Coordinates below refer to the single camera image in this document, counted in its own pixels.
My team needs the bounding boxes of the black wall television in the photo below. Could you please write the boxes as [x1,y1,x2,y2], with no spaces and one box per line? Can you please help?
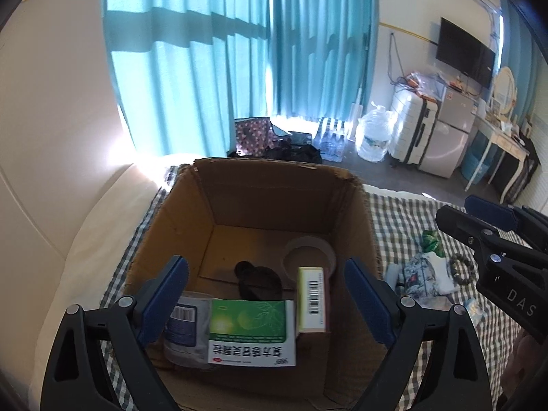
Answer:
[436,17,497,90]

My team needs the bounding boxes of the large clear water jug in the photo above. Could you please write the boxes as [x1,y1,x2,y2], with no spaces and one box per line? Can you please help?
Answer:
[355,102,395,163]

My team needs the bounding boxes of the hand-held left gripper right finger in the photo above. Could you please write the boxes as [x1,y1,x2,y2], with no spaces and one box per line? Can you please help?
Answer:
[344,258,489,411]

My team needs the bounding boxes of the pack of water bottles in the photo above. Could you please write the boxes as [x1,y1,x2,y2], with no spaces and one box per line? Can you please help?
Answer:
[312,116,358,162]

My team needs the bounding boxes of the silver small fridge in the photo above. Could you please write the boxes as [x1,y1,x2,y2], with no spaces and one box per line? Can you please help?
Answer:
[417,83,478,179]

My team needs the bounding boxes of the green white medicine box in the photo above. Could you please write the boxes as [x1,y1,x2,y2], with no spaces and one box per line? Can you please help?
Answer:
[207,299,297,368]

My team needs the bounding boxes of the black wall cable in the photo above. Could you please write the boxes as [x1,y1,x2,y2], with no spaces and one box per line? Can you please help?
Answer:
[387,32,407,86]

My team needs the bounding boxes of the person's right hand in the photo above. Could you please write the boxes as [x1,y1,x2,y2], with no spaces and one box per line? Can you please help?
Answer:
[502,335,545,400]

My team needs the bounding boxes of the black rounded object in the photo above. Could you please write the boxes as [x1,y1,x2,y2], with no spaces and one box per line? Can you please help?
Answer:
[235,260,283,301]

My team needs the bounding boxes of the white suitcase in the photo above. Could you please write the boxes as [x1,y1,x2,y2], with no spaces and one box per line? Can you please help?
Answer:
[389,90,441,165]

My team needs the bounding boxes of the brown cardboard box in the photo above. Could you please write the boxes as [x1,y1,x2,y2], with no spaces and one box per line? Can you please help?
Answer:
[122,158,386,411]

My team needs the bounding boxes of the white tape roll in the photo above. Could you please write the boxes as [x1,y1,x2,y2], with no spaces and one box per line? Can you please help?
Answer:
[283,236,337,283]

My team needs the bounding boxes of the teal curtain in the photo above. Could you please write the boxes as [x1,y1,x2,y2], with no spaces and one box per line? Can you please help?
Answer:
[103,0,382,157]
[488,0,548,121]

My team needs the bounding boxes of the black clothes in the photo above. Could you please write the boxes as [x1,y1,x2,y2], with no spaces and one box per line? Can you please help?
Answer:
[501,137,542,204]

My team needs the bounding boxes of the plastic wrapper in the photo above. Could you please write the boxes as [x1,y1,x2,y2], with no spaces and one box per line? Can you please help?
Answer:
[396,252,434,296]

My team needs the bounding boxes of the yellow green scouring sponge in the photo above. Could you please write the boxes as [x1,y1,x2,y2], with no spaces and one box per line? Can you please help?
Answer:
[297,266,327,334]

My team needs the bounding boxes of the dark bead bracelet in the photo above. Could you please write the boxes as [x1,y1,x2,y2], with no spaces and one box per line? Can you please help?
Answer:
[447,254,477,285]

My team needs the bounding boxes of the small light blue packet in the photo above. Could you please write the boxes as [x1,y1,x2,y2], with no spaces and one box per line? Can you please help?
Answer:
[464,300,486,322]

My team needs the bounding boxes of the white dressing table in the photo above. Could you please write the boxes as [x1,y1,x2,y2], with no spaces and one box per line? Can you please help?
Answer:
[464,115,538,202]

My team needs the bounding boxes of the oval white mirror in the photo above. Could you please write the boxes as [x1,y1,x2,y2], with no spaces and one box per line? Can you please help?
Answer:
[490,66,519,121]

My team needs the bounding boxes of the white pole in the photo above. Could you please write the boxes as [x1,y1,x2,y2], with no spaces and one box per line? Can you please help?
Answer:
[349,88,364,142]

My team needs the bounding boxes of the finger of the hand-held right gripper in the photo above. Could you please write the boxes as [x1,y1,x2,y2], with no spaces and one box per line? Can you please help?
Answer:
[465,194,548,250]
[435,205,548,267]

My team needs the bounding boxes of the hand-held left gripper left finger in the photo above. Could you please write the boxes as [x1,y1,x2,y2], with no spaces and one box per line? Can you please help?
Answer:
[43,255,190,411]

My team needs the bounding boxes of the blue plastic basket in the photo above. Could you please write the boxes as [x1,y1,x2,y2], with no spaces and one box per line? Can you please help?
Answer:
[461,146,493,183]

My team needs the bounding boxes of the floral fabric bag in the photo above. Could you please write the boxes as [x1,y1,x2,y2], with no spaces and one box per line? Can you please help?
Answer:
[234,116,275,157]

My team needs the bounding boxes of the clear plastic bag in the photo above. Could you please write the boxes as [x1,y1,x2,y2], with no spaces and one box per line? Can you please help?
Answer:
[400,71,446,99]

